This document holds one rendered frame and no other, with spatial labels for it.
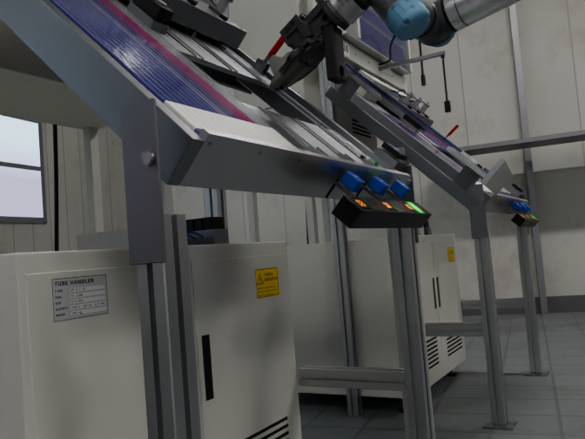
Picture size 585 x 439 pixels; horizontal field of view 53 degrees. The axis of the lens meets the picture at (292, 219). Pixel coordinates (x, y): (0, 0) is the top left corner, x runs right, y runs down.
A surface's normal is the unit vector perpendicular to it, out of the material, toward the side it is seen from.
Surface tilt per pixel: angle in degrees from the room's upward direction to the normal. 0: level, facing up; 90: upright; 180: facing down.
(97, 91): 90
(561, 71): 90
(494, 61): 90
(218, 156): 133
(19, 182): 90
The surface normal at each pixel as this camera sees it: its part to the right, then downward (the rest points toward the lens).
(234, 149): 0.68, 0.61
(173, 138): -0.51, -0.01
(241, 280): 0.86, -0.10
